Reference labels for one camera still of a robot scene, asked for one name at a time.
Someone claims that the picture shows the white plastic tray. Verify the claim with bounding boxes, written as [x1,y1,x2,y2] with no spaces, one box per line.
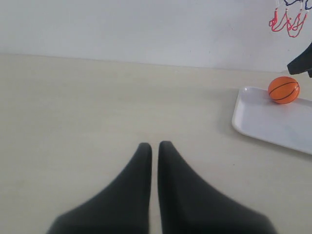
[232,86,312,155]

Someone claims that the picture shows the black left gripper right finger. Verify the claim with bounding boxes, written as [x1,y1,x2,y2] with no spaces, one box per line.
[157,141,277,234]

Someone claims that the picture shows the small orange basketball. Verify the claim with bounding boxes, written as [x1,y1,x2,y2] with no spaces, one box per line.
[268,76,300,104]

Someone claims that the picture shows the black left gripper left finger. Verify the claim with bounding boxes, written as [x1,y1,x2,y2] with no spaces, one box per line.
[48,143,152,234]

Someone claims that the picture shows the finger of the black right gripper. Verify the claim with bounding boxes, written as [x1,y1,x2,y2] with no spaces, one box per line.
[287,43,312,78]

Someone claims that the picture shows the red white basketball net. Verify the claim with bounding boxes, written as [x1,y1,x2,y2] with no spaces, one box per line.
[268,0,312,38]

